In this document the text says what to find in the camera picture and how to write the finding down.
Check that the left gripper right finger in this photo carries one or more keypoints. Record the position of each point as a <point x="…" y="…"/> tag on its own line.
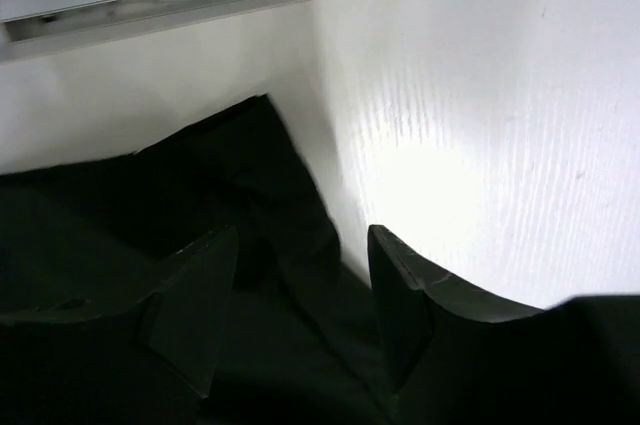
<point x="443" y="335"/>

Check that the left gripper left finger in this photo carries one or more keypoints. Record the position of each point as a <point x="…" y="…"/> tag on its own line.
<point x="183" y="300"/>

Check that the black trousers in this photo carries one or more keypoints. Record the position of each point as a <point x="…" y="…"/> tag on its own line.
<point x="300" y="343"/>

